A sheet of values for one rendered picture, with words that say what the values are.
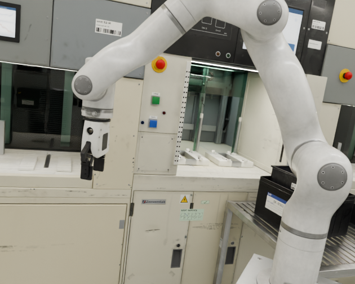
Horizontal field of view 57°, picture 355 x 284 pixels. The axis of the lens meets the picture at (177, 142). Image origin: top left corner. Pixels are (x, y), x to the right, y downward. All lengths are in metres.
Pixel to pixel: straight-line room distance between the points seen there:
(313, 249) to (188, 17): 0.66
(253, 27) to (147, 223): 1.05
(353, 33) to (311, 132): 1.07
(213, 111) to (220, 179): 0.99
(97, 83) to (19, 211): 0.81
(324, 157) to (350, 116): 1.81
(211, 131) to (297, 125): 1.68
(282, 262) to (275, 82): 0.47
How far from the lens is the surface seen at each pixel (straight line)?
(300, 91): 0.85
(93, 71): 0.81
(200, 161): 1.75
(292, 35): 1.69
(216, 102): 2.50
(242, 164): 1.87
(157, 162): 1.47
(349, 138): 2.65
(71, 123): 1.84
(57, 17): 1.37
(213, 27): 1.50
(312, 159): 0.82
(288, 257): 0.96
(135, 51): 0.85
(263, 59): 0.89
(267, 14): 0.78
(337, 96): 1.88
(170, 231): 1.61
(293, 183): 1.40
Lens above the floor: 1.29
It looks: 10 degrees down
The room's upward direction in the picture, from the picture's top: 7 degrees clockwise
